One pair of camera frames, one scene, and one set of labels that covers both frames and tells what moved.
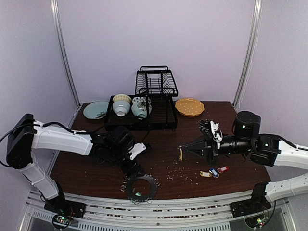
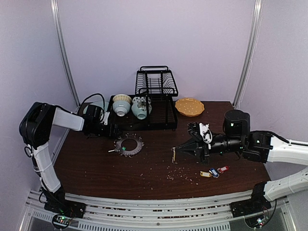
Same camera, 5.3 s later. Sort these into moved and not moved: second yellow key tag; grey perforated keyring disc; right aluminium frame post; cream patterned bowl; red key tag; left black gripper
Moved: left black gripper; grey perforated keyring disc
Not moved: right aluminium frame post; cream patterned bowl; red key tag; second yellow key tag
